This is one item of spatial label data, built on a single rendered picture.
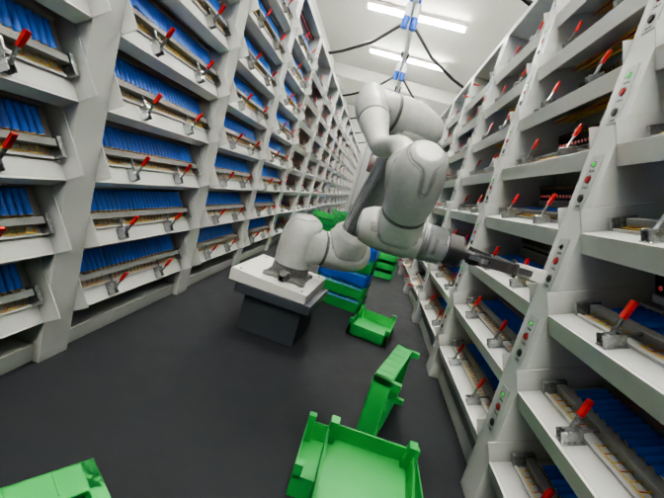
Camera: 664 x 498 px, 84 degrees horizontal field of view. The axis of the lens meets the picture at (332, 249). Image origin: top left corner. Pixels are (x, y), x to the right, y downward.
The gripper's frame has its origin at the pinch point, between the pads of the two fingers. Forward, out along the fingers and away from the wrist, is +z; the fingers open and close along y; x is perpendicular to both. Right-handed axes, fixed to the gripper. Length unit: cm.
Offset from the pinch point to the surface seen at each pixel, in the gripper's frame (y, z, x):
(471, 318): -46, 7, -25
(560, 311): 4.9, 7.0, -5.9
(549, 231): -9.6, 5.1, 10.6
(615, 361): 28.1, 4.8, -7.4
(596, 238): 10.4, 5.0, 11.1
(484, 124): -135, 7, 62
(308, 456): 5, -37, -60
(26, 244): 12, -114, -26
